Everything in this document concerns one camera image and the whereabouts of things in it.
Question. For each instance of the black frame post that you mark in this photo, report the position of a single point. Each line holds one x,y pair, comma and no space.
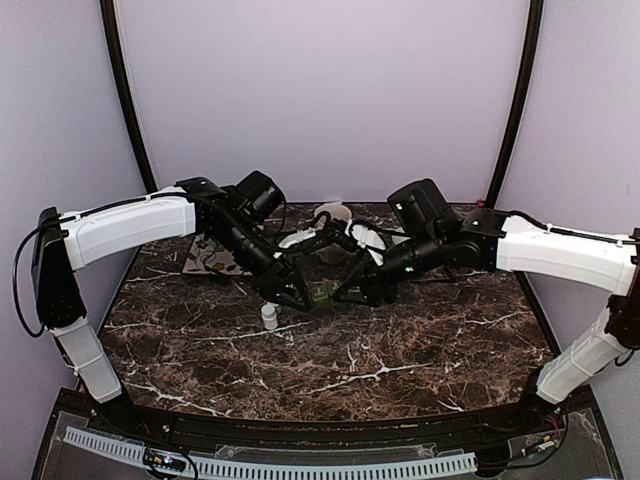
521,89
124,92

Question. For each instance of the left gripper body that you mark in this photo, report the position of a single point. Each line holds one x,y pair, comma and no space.
264,280

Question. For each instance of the white pill bottle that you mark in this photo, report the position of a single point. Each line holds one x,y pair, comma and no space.
269,315

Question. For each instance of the green weekly pill organizer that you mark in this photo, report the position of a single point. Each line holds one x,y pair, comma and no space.
321,294

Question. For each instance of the black front rail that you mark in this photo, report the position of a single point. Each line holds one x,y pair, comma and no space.
484,429

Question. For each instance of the white slotted cable duct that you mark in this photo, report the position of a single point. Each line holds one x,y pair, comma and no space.
234,462

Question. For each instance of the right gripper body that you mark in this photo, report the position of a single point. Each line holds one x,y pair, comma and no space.
424,248

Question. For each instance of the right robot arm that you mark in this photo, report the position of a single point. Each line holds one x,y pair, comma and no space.
511,241

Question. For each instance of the right black frame post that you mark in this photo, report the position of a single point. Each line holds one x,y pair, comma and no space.
521,89

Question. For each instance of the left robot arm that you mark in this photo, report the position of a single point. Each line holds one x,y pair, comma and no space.
64,244

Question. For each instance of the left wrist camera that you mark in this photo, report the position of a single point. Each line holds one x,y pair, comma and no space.
304,241

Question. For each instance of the cream ceramic mug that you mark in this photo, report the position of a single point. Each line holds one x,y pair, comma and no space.
333,254

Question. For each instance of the floral square plate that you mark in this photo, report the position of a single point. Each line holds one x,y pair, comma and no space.
209,257

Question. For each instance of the left black frame post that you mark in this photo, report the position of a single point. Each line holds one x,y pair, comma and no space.
124,92

